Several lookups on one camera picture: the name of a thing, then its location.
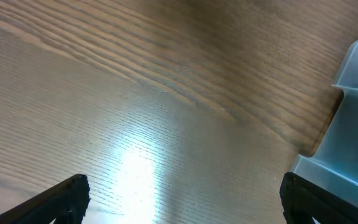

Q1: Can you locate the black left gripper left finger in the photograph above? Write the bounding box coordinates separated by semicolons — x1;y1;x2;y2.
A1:
0;174;90;224

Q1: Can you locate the clear plastic storage container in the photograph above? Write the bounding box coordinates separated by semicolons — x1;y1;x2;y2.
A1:
290;40;358;207

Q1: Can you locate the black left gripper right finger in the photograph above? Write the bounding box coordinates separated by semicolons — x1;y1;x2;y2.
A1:
280;172;358;224

